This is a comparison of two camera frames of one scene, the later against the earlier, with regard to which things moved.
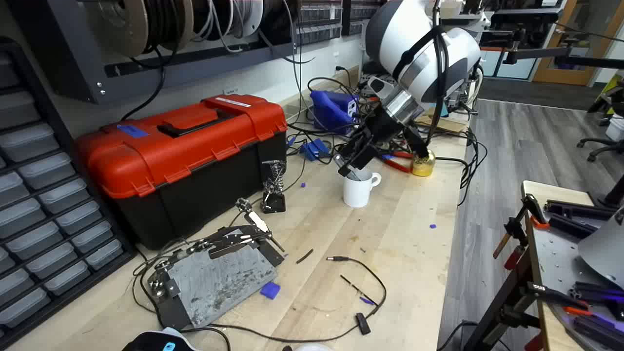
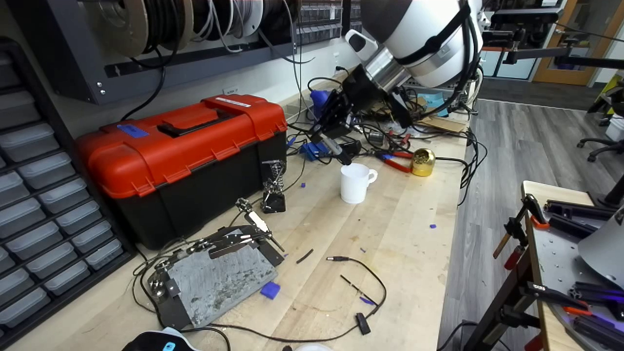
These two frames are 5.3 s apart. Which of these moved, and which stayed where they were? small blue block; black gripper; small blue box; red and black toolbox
Moved: black gripper
Stayed: small blue box; small blue block; red and black toolbox
